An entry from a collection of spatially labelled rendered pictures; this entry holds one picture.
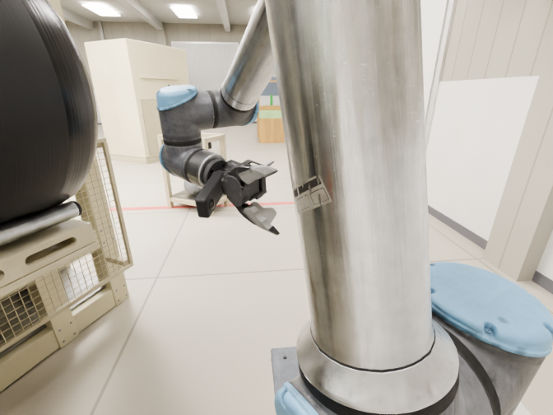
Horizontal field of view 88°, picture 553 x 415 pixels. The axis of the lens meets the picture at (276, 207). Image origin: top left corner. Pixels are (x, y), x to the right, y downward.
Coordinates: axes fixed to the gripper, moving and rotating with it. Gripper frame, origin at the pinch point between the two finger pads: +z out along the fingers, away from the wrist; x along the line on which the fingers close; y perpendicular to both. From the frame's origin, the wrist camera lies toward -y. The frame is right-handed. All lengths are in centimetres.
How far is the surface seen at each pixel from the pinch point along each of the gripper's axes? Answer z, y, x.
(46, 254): -48, -31, 17
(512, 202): 51, 190, 84
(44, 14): -47, -10, -32
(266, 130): -438, 493, 230
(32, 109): -39.5, -21.2, -17.7
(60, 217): -51, -25, 11
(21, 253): -45, -35, 11
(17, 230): -48, -33, 8
